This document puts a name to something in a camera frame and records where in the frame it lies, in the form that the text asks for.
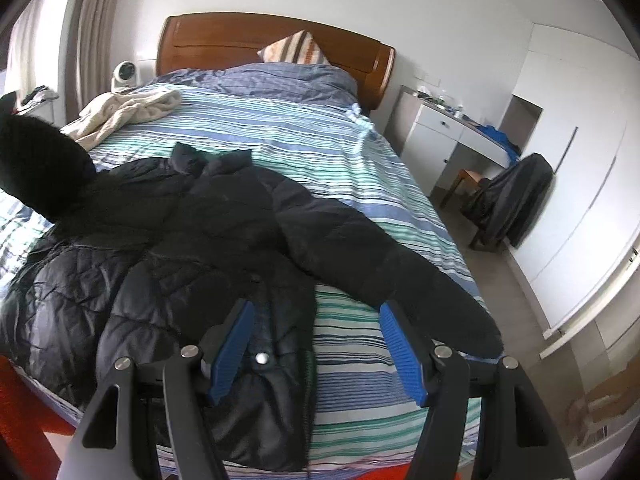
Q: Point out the white wardrobe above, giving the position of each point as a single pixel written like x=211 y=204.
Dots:
x=585 y=135

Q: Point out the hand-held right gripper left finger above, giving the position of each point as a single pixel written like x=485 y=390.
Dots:
x=231 y=355

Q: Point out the wooden bed headboard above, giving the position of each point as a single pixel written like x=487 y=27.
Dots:
x=225 y=40

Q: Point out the person's left forearm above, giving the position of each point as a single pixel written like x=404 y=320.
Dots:
x=40 y=160

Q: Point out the white side cabinet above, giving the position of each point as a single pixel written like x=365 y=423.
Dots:
x=45 y=112

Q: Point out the wooden chair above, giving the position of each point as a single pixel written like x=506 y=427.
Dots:
x=467 y=176

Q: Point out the black puffer jacket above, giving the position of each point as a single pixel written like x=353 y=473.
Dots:
x=225 y=220

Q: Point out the cream blanket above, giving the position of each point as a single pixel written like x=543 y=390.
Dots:
x=120 y=112

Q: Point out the beige curtain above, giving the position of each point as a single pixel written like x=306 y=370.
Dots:
x=97 y=25

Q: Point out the blue cloth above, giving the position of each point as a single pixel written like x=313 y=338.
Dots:
x=502 y=142

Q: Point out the white round fan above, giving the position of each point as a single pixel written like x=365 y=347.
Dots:
x=124 y=74

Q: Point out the striped pillow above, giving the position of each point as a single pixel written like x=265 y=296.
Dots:
x=295 y=50

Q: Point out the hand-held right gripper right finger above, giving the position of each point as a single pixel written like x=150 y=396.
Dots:
x=400 y=350

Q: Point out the dark jacket on chair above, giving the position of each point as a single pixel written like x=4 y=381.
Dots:
x=515 y=200

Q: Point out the white desk with drawers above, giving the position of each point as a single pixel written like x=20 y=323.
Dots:
x=430 y=130

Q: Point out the striped bed sheet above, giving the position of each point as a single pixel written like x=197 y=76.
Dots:
x=310 y=130

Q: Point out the red mat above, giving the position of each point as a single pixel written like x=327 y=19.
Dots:
x=30 y=410

